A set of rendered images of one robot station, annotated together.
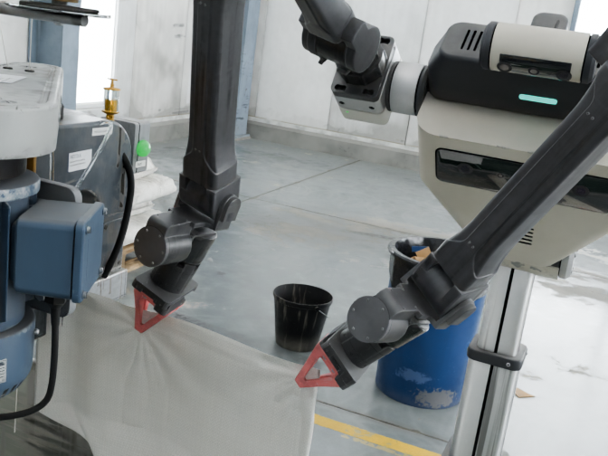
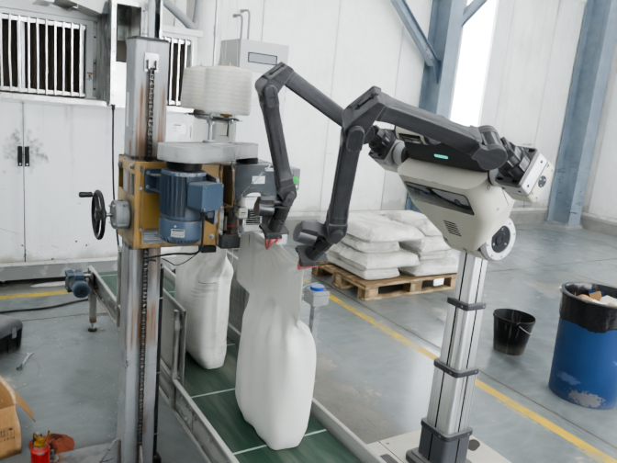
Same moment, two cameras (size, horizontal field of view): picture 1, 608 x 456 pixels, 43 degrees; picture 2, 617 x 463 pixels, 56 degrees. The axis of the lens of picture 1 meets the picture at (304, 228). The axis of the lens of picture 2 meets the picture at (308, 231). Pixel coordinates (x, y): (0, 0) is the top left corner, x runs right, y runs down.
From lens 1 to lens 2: 124 cm
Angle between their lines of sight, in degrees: 36
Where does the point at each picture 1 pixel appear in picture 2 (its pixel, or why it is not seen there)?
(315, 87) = not seen: outside the picture
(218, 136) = (278, 165)
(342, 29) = not seen: hidden behind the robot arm
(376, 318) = (298, 231)
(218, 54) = (270, 133)
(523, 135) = (434, 174)
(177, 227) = (265, 201)
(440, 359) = (587, 369)
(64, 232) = (198, 187)
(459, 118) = (414, 167)
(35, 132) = (194, 155)
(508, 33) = not seen: hidden behind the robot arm
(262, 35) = (599, 152)
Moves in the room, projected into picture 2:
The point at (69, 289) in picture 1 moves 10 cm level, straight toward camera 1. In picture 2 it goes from (199, 207) to (182, 210)
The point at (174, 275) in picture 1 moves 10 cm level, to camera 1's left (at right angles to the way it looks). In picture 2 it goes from (272, 223) to (252, 218)
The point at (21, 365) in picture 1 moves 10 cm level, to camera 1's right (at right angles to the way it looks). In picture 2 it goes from (191, 234) to (211, 240)
